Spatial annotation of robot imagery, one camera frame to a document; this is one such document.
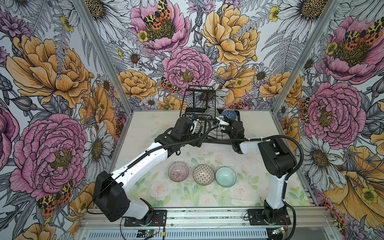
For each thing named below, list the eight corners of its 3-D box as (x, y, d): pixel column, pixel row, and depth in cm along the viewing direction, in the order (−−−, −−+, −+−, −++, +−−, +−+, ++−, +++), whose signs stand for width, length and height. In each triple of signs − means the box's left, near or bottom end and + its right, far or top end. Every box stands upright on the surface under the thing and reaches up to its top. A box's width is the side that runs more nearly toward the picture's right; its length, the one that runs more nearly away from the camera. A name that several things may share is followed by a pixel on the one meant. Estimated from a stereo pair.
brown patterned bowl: (200, 189, 85) (200, 186, 81) (190, 174, 91) (190, 170, 87) (215, 178, 89) (216, 175, 85) (205, 165, 95) (205, 161, 91)
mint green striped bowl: (215, 188, 85) (216, 184, 81) (214, 170, 92) (215, 166, 88) (235, 188, 85) (237, 184, 81) (233, 170, 92) (234, 166, 88)
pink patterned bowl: (168, 181, 87) (167, 178, 84) (170, 165, 94) (169, 161, 90) (188, 181, 88) (188, 178, 84) (189, 165, 94) (188, 161, 90)
